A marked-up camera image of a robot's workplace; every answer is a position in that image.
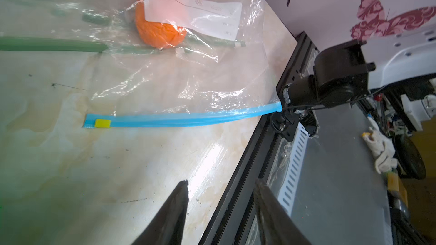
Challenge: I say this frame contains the white slotted cable duct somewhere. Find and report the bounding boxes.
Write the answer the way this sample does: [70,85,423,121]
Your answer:
[278,122,309,217]

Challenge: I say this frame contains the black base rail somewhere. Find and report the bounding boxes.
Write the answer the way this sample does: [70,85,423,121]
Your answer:
[199,32,315,245]

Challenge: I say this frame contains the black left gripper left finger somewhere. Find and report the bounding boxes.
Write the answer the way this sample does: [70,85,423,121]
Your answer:
[133,180,189,245]

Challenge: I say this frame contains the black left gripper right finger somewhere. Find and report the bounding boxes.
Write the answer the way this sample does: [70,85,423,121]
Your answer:
[253,179,311,245]

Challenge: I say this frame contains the white rag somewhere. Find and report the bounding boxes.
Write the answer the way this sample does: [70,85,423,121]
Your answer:
[362,115,399,174]

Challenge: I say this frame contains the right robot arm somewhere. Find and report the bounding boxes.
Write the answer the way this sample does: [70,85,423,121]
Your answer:
[283,24,436,110]

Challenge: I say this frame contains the clear blue-zip bag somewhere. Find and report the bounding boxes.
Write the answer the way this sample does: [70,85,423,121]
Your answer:
[54,0,282,128]

